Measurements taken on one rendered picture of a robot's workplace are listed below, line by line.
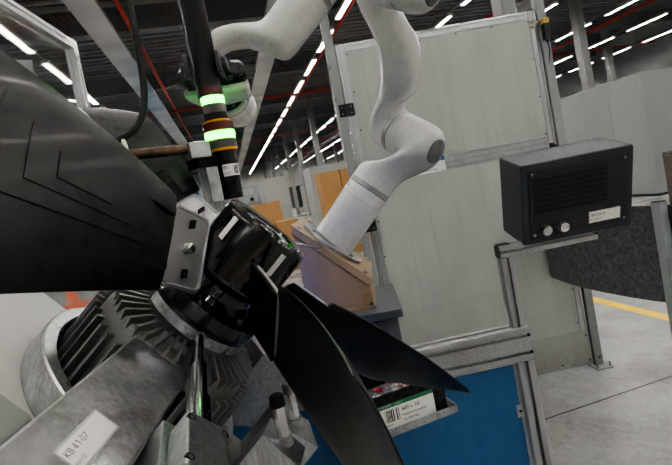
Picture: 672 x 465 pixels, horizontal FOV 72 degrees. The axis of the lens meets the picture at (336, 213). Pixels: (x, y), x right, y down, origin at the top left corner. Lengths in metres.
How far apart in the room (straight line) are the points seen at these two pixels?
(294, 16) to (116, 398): 0.72
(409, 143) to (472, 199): 1.46
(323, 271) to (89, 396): 0.86
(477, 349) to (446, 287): 1.50
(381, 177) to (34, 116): 0.93
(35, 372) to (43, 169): 0.25
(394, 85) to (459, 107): 1.49
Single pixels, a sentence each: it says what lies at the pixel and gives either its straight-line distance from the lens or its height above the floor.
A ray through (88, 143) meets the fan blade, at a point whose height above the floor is 1.34.
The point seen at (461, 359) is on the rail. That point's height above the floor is 0.82.
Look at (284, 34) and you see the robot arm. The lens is 0.94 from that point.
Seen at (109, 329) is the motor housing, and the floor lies 1.15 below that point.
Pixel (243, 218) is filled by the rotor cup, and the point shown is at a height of 1.24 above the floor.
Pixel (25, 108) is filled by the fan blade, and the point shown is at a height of 1.37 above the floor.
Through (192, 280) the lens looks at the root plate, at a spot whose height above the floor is 1.19.
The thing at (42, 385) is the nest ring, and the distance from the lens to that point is 0.59.
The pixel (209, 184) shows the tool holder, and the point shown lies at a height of 1.30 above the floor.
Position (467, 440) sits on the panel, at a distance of 1.26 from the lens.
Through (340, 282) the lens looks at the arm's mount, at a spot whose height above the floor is 1.01.
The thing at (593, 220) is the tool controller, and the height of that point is 1.07.
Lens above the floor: 1.26
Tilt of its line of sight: 3 degrees down
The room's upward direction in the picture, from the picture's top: 11 degrees counter-clockwise
